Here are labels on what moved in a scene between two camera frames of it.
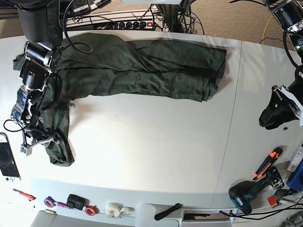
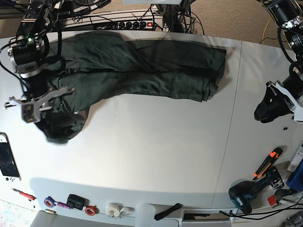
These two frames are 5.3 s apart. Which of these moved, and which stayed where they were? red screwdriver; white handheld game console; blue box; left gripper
Moved: left gripper
Stayed: white handheld game console; blue box; red screwdriver
